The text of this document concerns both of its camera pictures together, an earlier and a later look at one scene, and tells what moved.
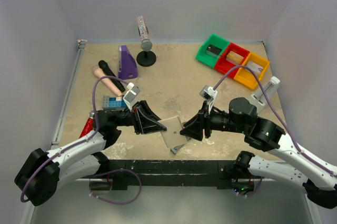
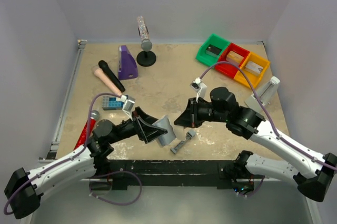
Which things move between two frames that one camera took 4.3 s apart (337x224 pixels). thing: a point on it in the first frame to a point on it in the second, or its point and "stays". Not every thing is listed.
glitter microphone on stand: x=146 y=44 stays
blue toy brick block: x=114 y=103 stays
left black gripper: x=137 y=121 to x=139 y=129
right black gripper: x=206 y=123 to x=195 y=113
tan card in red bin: x=234 y=57 stays
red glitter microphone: x=88 y=126 stays
